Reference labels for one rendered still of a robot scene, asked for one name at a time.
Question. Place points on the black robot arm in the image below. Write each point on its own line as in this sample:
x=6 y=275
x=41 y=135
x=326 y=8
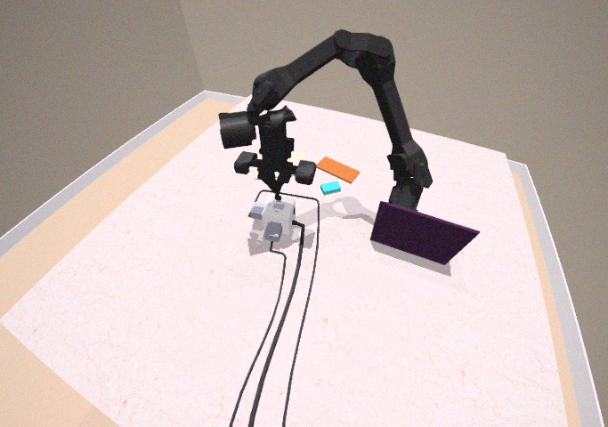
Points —
x=373 y=57

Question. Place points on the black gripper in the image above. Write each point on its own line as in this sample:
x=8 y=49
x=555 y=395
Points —
x=275 y=160

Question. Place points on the orange flat rectangular block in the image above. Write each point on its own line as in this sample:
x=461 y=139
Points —
x=338 y=169

